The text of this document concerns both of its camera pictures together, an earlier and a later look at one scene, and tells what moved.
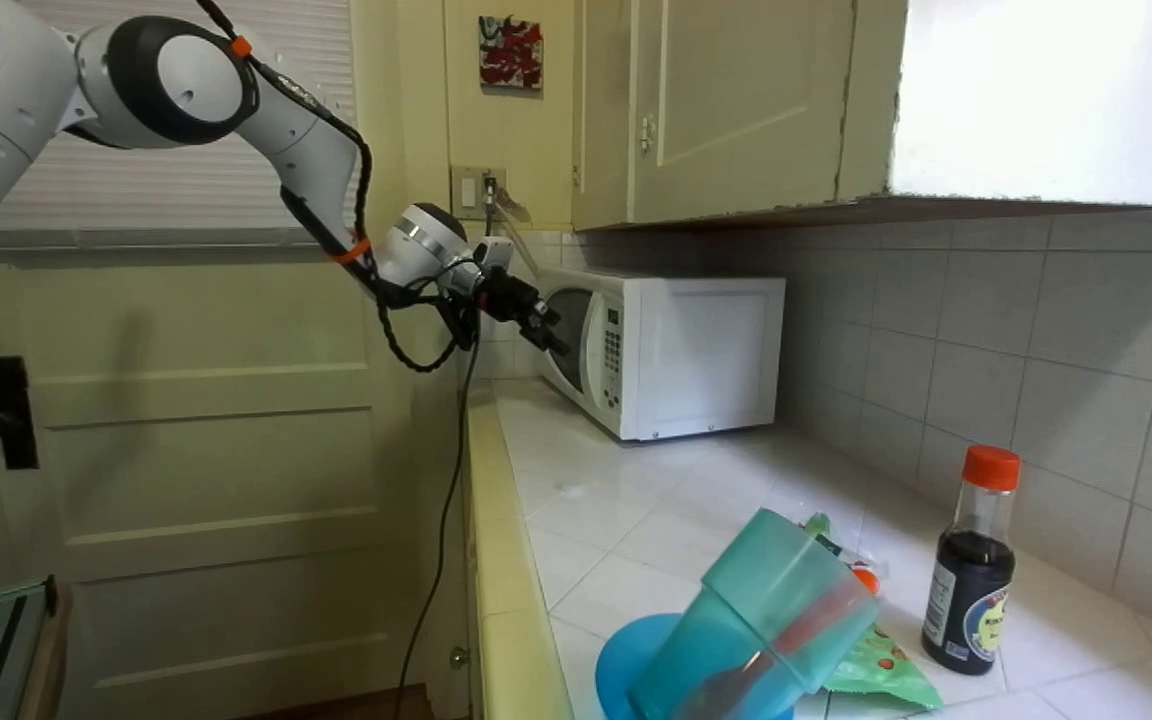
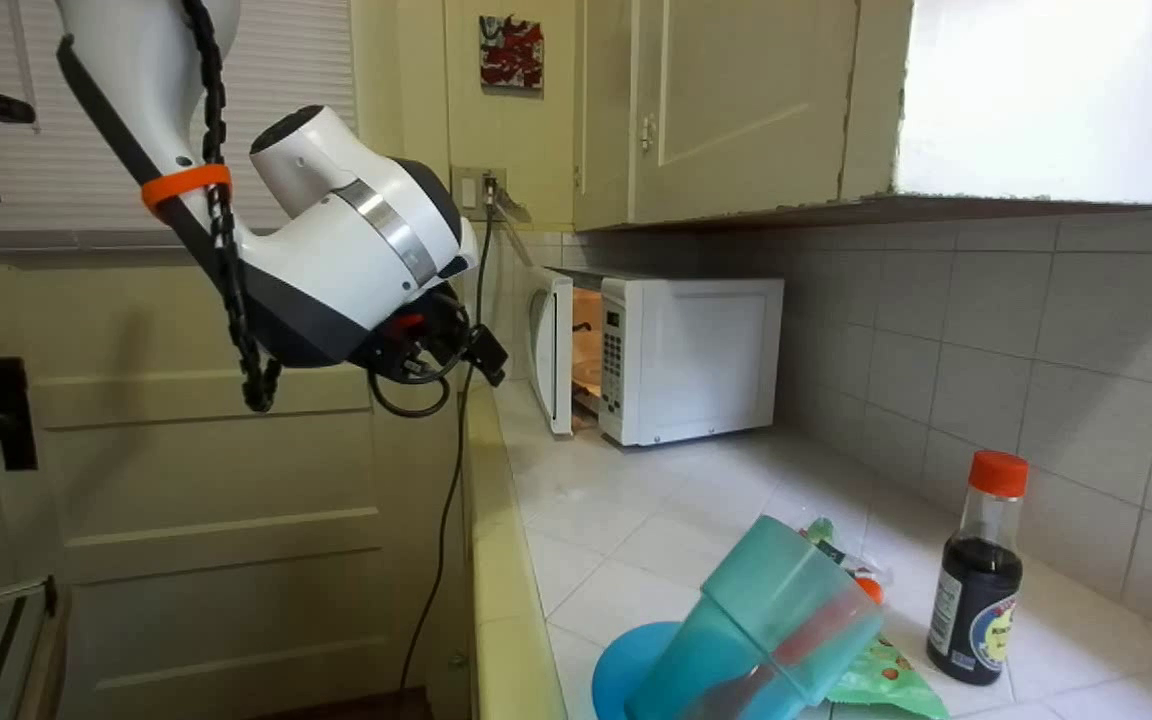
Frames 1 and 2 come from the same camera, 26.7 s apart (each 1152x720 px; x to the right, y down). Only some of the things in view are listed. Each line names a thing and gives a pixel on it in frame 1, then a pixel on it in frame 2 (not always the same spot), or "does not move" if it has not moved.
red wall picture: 509,56 does not move
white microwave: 652,359 does not move
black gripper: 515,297 to 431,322
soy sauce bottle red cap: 973,580 does not move
